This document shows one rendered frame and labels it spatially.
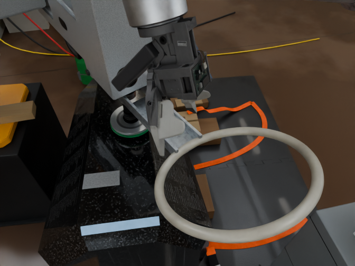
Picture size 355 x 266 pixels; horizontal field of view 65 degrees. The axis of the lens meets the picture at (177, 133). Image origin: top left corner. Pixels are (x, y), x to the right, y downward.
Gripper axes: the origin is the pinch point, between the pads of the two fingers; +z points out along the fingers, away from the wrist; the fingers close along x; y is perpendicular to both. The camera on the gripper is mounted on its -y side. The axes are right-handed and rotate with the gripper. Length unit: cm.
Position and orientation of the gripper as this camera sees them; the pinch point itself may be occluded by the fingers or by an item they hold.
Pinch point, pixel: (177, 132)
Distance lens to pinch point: 52.9
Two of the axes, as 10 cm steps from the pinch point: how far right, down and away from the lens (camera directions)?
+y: 8.8, 0.4, -4.7
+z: 2.2, 8.4, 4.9
